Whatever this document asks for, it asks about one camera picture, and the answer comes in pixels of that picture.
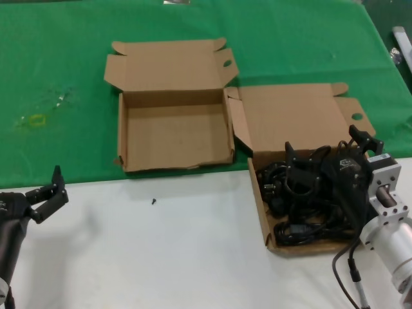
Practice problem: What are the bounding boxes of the white metal bar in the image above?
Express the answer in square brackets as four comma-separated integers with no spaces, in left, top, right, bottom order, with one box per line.
[391,26,412,73]

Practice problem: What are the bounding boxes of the cardboard box with torn rim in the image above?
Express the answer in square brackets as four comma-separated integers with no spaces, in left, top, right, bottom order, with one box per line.
[103,37,238,174]

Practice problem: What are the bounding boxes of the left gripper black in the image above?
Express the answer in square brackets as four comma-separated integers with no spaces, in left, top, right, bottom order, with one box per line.
[0,165,70,225]

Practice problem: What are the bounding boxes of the small dark metal parts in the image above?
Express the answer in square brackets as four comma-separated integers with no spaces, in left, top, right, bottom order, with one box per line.
[389,47,402,67]

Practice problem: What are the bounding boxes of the white table cloth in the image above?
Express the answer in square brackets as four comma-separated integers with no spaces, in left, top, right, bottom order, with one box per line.
[0,157,412,309]

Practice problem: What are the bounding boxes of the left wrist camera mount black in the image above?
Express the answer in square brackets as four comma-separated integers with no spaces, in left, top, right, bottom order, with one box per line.
[0,218,27,281]

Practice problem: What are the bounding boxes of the open brown cardboard box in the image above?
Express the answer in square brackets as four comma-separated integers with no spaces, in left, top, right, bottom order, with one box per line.
[226,82,377,258]

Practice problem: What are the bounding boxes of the clear tape scrap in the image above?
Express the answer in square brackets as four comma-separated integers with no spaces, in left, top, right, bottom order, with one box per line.
[55,91,71,108]

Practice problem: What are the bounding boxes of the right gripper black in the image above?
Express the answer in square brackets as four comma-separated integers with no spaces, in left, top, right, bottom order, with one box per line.
[285,124,385,200]

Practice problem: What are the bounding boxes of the black power cable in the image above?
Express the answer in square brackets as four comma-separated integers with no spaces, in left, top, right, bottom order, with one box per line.
[256,160,290,194]
[273,216,361,248]
[269,192,348,223]
[283,145,355,197]

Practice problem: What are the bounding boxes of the green table cloth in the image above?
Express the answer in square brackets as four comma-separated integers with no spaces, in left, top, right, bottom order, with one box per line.
[0,0,412,191]

